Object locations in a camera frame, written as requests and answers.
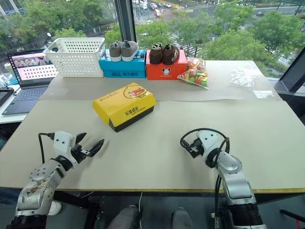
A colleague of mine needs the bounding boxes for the yellow shoe box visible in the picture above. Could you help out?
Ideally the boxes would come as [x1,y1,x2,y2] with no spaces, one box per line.
[92,82,157,133]

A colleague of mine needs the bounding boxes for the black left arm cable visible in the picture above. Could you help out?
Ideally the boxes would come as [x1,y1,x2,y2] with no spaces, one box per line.
[38,132,55,165]

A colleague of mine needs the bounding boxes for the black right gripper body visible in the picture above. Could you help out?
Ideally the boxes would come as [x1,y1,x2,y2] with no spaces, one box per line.
[188,137,205,159]

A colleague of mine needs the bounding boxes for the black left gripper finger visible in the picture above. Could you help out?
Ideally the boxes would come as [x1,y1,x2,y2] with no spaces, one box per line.
[89,138,105,157]
[75,132,87,145]

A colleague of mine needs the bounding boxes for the dark blue laptop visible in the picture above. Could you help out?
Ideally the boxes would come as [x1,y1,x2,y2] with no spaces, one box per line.
[1,50,59,116]

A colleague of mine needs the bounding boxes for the small flat clear plastic bag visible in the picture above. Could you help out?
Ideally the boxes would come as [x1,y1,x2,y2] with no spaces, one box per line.
[252,90,275,99]

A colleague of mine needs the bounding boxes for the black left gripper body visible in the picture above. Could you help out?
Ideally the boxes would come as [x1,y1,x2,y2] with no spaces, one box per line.
[70,142,92,165]

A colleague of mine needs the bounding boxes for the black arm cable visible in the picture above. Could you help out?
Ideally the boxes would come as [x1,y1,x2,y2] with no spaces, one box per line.
[38,132,55,165]
[180,128,231,218]

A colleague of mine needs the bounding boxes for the dark slanted window frame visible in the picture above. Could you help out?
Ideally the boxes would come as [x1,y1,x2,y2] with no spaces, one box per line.
[277,47,305,96]

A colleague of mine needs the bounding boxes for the bag of colourful candies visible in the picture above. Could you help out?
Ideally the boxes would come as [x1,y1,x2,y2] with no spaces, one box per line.
[176,57,210,90]

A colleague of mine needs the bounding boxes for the white perforated plastic basket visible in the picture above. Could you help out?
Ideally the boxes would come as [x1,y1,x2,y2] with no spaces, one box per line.
[42,37,106,78]

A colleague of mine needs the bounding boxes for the black table frame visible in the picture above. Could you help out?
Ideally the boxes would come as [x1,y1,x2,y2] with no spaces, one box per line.
[52,190,107,229]

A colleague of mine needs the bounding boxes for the grey rounded shape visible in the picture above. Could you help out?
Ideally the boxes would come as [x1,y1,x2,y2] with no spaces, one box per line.
[109,205,142,229]
[172,207,194,229]

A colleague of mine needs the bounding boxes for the grey canvas shoe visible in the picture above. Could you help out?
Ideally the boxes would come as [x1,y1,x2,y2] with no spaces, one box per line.
[109,41,123,62]
[121,40,139,62]

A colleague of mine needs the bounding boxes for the orange shoe box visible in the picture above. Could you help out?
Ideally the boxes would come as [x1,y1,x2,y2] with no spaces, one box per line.
[145,49,189,81]

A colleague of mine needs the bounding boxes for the crumpled clear plastic bag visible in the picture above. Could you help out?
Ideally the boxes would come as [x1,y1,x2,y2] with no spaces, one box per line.
[229,66,256,87]

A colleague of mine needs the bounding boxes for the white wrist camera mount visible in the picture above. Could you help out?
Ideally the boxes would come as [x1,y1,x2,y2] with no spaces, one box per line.
[52,130,78,166]
[196,129,226,158]

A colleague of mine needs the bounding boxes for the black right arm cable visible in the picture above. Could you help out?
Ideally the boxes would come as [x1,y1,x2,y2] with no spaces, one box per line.
[180,128,231,218]

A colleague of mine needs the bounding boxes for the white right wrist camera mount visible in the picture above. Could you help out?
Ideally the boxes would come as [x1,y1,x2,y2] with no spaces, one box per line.
[196,129,226,158]

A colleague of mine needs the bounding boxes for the brown fuzzy shoe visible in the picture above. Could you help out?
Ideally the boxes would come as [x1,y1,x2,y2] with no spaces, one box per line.
[162,43,180,65]
[149,43,164,65]

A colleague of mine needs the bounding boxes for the black window frame pillar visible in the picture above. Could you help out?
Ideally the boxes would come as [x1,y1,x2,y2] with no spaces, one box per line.
[114,0,137,44]

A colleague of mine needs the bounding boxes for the blue shoe box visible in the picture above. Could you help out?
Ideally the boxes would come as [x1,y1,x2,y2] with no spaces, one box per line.
[98,49,146,79]

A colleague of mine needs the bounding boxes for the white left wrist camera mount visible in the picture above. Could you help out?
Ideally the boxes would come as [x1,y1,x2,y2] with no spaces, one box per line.
[52,130,78,166]

